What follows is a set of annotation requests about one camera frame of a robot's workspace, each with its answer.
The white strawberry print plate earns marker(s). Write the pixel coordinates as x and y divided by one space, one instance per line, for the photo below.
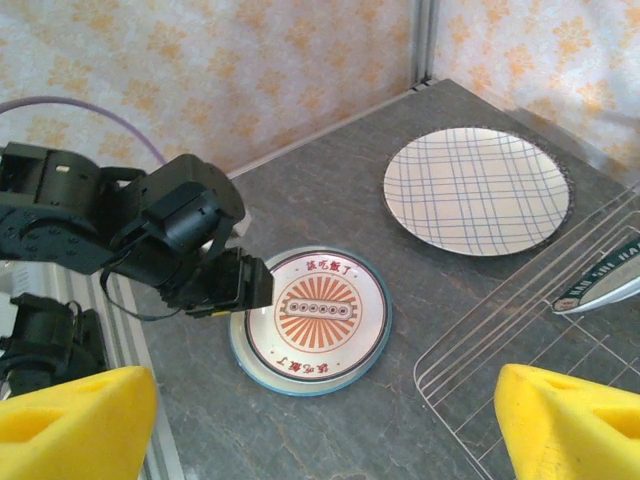
300 391

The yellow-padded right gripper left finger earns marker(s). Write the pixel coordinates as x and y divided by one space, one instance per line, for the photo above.
70 435

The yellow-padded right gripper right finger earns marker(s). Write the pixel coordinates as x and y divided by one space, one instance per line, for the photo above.
575 435

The white green-rimmed lettered plate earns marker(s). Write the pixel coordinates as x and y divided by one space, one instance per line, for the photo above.
600 295

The white blue plaid plate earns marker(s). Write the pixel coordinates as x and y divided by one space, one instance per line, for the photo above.
475 192

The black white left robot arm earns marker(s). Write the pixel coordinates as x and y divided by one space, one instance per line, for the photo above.
45 235

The aluminium extrusion base rails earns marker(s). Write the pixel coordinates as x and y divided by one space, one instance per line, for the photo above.
127 345

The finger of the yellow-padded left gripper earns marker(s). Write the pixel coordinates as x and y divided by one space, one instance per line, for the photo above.
256 280
217 313

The aluminium frame post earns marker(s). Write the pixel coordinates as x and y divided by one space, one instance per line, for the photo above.
422 45

